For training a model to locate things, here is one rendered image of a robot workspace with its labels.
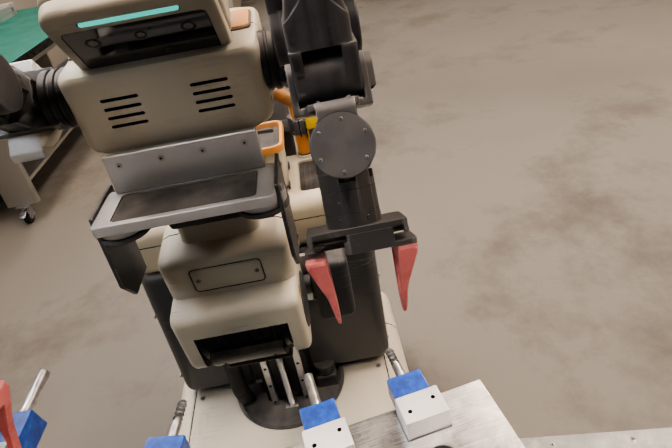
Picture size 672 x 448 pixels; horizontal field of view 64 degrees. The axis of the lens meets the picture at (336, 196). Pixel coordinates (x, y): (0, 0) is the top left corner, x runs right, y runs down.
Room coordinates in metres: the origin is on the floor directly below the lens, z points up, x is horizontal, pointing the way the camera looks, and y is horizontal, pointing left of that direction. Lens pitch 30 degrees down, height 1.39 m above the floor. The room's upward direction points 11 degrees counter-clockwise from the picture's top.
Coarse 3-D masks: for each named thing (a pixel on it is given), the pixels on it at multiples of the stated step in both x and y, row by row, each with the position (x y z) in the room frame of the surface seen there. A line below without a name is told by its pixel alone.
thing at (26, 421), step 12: (48, 372) 0.45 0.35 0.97; (36, 384) 0.43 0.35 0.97; (36, 396) 0.42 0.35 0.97; (24, 408) 0.40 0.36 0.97; (24, 420) 0.38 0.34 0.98; (36, 420) 0.39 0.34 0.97; (0, 432) 0.38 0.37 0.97; (24, 432) 0.37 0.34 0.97; (36, 432) 0.38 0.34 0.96; (0, 444) 0.35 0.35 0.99; (24, 444) 0.36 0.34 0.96; (36, 444) 0.37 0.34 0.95
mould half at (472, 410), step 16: (480, 384) 0.42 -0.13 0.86; (448, 400) 0.41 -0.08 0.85; (464, 400) 0.40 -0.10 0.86; (480, 400) 0.40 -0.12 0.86; (384, 416) 0.40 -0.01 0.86; (464, 416) 0.38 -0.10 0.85; (480, 416) 0.38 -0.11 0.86; (496, 416) 0.38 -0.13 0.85; (352, 432) 0.39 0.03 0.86; (368, 432) 0.39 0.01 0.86; (384, 432) 0.38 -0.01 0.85; (400, 432) 0.38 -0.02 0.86; (448, 432) 0.37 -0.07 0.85; (464, 432) 0.37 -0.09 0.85; (480, 432) 0.36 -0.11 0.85; (496, 432) 0.36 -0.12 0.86; (512, 432) 0.36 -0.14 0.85
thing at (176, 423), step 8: (184, 400) 0.44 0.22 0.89; (176, 408) 0.44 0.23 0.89; (184, 408) 0.43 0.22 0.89; (176, 416) 0.42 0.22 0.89; (176, 424) 0.41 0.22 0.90; (168, 432) 0.40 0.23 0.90; (176, 432) 0.40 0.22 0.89; (152, 440) 0.39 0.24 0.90; (160, 440) 0.39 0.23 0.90; (168, 440) 0.39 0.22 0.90; (176, 440) 0.38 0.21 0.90; (184, 440) 0.38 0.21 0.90
